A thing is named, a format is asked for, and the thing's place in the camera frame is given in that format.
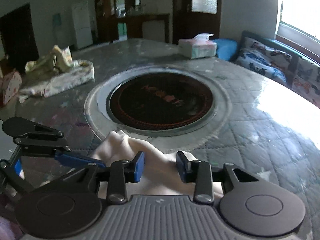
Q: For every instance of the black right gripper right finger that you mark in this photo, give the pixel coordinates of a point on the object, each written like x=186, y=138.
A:
x=199, y=173

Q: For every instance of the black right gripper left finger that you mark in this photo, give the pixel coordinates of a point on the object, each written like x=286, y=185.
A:
x=121, y=173

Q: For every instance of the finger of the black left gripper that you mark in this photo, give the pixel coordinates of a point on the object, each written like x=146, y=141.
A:
x=74, y=160
x=12, y=178

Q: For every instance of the cream knit sweater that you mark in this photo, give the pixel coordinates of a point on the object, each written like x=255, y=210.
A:
x=160, y=176

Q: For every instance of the pink patterned box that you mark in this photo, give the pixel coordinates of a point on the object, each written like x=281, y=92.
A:
x=10, y=85

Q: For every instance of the floral fabric storage bag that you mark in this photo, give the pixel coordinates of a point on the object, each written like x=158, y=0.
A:
x=54, y=73

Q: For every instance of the round black induction cooktop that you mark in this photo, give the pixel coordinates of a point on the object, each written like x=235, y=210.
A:
x=160, y=101

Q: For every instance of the white refrigerator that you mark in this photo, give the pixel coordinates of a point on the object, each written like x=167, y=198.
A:
x=82, y=25

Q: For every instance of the white tissue box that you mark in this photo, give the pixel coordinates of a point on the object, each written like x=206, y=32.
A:
x=198, y=47

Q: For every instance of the blue pillow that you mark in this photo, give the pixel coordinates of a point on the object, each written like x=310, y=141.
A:
x=226, y=49

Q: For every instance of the butterfly pattern sofa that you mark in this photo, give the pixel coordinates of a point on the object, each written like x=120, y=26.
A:
x=280, y=63

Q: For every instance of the dark wooden cabinet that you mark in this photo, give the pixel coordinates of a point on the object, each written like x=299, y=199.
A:
x=130, y=19

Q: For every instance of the dark wooden door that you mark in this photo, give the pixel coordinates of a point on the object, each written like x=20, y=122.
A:
x=193, y=17

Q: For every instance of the window with green frame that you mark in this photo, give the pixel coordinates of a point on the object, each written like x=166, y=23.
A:
x=299, y=23

